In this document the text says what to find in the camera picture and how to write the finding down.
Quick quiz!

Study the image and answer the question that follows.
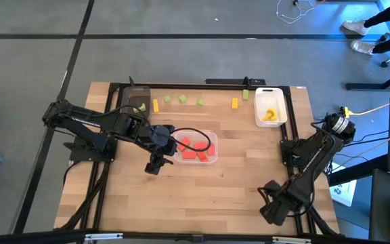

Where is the white floor cable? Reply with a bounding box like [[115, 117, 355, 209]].
[[276, 0, 318, 24]]

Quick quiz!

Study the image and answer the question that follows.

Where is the yellow cable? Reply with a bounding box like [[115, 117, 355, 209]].
[[339, 103, 390, 118]]

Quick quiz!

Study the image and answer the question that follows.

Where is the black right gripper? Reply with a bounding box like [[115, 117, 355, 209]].
[[259, 179, 304, 226]]

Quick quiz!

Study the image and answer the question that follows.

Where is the yellow arch block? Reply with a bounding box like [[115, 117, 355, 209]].
[[261, 108, 278, 123]]

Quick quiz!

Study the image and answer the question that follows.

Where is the green arch block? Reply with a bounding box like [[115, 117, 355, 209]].
[[133, 102, 148, 115]]

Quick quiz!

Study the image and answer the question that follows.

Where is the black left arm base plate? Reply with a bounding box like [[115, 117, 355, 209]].
[[62, 140, 117, 163]]

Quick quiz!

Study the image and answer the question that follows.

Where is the black bar with clamp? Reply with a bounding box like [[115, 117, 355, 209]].
[[204, 77, 267, 86]]

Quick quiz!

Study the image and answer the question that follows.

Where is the white printed paper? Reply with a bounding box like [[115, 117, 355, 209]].
[[328, 161, 358, 207]]

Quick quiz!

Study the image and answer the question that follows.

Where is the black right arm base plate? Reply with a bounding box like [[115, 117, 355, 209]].
[[280, 139, 328, 167]]

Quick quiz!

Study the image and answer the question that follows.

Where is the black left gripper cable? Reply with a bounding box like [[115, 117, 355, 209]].
[[166, 127, 213, 153]]

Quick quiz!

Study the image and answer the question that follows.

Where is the black aluminium table frame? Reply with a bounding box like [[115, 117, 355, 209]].
[[54, 82, 341, 244]]

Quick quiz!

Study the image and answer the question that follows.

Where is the clear plastic bin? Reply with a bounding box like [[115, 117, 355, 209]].
[[173, 131, 219, 165]]

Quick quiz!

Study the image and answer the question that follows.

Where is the silver frame bracket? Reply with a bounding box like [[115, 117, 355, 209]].
[[84, 232, 124, 241], [272, 236, 313, 244]]

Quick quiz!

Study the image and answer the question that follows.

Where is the black desk foot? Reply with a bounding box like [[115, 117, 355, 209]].
[[328, 154, 390, 187], [345, 66, 390, 91]]

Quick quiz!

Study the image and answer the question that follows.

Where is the dark desk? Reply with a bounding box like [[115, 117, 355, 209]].
[[368, 168, 390, 243]]

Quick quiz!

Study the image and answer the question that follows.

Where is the person's white shoe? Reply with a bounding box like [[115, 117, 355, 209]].
[[342, 20, 371, 37], [349, 39, 376, 56]]

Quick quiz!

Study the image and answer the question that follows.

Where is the smoky grey plastic bin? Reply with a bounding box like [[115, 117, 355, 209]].
[[120, 85, 152, 127]]

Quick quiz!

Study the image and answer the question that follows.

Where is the white plastic bin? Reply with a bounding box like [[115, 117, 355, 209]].
[[255, 87, 288, 128]]

